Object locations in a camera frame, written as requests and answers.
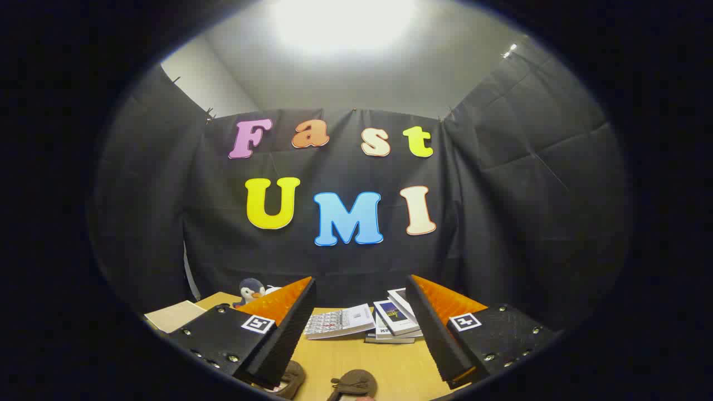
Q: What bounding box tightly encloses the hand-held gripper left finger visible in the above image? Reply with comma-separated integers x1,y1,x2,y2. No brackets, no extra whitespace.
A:
167,276,317,389

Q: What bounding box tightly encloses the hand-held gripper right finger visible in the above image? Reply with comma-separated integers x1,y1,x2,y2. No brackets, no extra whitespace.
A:
405,274,559,389

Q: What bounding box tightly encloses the brown fuzzy slipper shoe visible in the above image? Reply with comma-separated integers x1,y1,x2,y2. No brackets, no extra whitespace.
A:
262,360,306,399
328,369,378,401

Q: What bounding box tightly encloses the beige fabric storage box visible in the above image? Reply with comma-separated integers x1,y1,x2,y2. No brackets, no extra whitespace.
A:
145,301,207,334

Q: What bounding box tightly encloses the white book blue photo cover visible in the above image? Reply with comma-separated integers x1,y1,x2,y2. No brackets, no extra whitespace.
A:
373,300,420,336

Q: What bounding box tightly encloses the thin white book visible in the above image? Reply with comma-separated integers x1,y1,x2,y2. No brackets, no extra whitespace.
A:
376,322,424,340

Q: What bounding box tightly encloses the patterned cover white book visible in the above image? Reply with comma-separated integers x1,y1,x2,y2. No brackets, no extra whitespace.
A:
305,304,377,340

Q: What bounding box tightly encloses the grey penguin plush toy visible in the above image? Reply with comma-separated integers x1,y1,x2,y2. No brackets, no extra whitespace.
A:
233,278,267,308

